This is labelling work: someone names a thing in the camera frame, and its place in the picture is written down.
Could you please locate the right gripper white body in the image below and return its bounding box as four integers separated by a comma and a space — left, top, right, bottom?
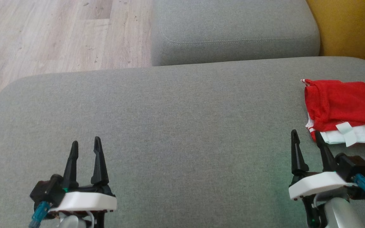
289, 171, 354, 200

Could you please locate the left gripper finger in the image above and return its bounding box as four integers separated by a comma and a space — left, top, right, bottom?
63, 141, 79, 190
91, 136, 109, 187

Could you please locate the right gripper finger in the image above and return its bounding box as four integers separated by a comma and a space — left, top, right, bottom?
315, 130, 340, 173
291, 130, 310, 176

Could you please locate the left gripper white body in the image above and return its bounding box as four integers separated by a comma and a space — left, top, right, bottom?
48, 185, 117, 212

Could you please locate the large grey sofa seat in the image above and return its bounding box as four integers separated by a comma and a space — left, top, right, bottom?
0, 56, 365, 228

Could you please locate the red Bulls 23 jersey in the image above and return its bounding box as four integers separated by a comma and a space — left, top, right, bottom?
300, 79, 365, 147

